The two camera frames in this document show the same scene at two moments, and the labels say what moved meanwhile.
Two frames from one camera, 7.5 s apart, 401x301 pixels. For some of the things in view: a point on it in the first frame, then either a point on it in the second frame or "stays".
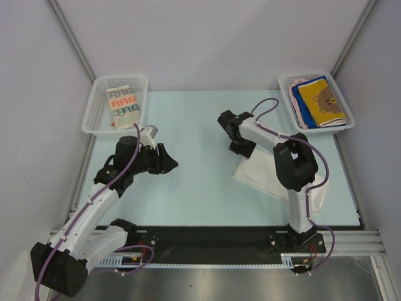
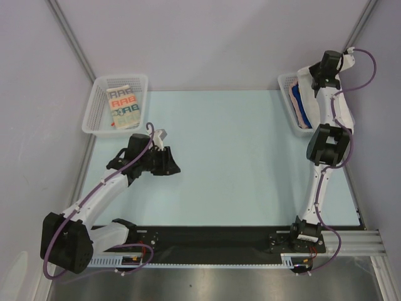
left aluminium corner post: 72,39 stays
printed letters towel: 124,109 stays
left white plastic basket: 114,104 stays
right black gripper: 235,135 -> 326,83
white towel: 260,172 -> 308,95
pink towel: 295,104 stays
